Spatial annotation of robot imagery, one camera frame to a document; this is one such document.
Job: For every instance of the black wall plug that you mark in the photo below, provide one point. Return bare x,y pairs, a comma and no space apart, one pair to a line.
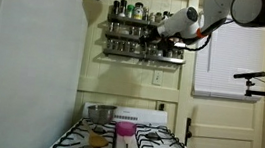
161,106

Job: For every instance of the white panel door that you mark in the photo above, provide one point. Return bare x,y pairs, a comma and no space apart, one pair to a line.
225,145

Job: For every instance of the white gas stove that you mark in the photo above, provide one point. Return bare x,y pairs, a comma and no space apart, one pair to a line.
141,116

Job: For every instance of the white refrigerator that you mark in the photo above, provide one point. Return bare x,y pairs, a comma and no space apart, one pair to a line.
29,62

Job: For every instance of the thin grey spice bottle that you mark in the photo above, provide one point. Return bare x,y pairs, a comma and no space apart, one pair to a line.
146,15

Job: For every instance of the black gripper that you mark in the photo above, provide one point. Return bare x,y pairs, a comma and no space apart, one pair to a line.
161,42

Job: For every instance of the small dark spice bottle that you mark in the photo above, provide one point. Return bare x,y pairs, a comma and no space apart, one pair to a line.
152,17
158,17

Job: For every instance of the silver metal pot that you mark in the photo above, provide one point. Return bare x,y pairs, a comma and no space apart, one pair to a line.
102,113

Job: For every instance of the glass spice jar steel cap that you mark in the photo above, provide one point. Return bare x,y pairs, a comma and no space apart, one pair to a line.
122,46
109,44
133,47
179,53
115,45

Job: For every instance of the white light switch plate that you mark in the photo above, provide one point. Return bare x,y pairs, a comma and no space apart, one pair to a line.
157,77

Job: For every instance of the green spice bottle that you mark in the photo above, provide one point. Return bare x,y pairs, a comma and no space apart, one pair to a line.
130,11

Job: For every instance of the dark capped spice bottle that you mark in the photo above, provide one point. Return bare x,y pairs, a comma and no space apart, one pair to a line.
123,8

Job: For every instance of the pink cup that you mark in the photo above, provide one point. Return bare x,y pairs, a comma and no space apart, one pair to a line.
125,128

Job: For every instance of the steel wall spice rack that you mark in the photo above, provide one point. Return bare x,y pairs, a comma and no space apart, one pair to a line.
124,54

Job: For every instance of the white window blind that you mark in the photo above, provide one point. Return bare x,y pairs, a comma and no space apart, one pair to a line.
231,61

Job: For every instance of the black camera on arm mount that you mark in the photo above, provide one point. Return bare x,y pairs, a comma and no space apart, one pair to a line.
249,75

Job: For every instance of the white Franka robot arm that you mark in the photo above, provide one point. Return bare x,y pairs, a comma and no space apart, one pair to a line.
182,21

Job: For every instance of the black pepper grinder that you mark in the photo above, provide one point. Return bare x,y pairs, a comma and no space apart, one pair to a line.
116,8

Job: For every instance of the wooden spoon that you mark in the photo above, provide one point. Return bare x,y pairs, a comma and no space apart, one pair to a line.
98,141

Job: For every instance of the yellow label spice jar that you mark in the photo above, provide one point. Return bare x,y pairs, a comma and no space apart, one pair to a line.
138,11

